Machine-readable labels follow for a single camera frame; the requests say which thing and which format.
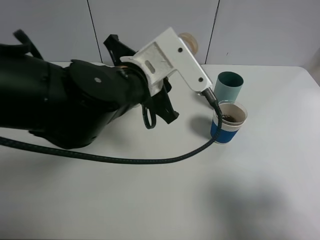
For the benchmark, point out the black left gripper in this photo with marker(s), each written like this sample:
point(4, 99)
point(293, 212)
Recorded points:
point(160, 102)

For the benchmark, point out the translucent plastic drink bottle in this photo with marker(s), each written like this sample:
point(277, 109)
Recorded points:
point(190, 41)

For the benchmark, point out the blue sleeved glass cup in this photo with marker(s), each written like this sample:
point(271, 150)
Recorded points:
point(234, 116)

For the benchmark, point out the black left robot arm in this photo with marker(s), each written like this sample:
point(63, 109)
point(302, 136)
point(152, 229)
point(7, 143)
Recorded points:
point(70, 106)

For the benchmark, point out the teal cylindrical cup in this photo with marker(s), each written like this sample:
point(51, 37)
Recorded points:
point(228, 86)

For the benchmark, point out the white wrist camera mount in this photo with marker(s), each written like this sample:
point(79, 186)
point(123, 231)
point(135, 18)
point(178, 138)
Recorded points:
point(165, 55)

